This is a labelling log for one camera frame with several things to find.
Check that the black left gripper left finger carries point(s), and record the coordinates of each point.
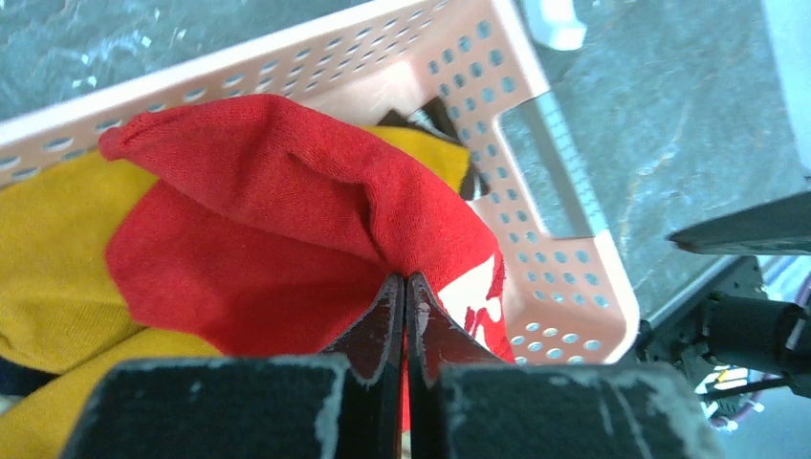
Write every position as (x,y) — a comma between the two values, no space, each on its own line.
(341,402)

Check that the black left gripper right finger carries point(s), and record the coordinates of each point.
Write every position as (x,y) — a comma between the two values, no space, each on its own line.
(466,403)

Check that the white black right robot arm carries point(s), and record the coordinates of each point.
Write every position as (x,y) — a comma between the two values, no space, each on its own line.
(724,333)

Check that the white metal drying rack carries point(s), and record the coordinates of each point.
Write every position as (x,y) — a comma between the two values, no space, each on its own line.
(554,24)

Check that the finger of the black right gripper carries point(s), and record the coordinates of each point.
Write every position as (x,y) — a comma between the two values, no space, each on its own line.
(781,227)

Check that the red white patterned sock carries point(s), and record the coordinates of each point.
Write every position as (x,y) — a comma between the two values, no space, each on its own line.
(271,226)

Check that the yellow cloth in basket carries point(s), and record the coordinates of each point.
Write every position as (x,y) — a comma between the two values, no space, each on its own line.
(61,311)

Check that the pink perforated plastic basket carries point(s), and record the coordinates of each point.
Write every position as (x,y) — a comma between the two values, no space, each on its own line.
(71,70)

